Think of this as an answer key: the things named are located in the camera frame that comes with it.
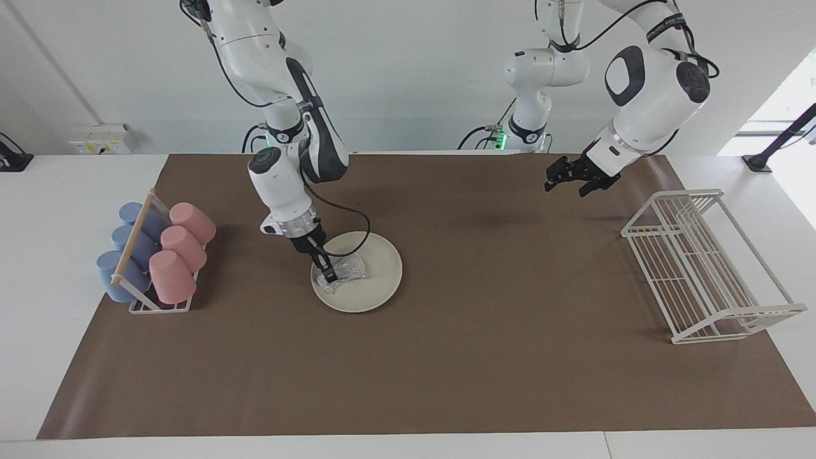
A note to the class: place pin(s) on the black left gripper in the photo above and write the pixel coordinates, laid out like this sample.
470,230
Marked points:
309,241

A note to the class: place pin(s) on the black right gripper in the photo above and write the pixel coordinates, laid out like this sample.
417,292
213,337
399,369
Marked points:
586,169

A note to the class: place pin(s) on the silver foil bag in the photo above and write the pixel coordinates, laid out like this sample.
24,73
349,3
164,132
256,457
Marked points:
350,269

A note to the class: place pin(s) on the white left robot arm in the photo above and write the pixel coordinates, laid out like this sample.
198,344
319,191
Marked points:
650,89

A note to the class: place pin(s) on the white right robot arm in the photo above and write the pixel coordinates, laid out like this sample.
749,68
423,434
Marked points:
280,185

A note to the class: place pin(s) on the cream round plate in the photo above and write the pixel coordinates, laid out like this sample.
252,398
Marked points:
376,280

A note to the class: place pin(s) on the pink plastic cup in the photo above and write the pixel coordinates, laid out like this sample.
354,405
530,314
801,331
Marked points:
185,248
171,278
194,222

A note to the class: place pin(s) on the brown table mat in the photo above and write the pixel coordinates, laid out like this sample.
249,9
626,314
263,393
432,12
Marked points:
478,370

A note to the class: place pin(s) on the blue plastic cup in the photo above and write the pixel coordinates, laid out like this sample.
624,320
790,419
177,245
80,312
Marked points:
115,277
131,211
137,245

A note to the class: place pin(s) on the white cup holder rack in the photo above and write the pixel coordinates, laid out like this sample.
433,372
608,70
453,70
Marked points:
132,239

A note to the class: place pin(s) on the black angled stand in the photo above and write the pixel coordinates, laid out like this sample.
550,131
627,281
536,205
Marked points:
781,137

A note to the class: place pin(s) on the black table clamp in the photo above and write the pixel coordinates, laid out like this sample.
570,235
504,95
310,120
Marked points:
13,159

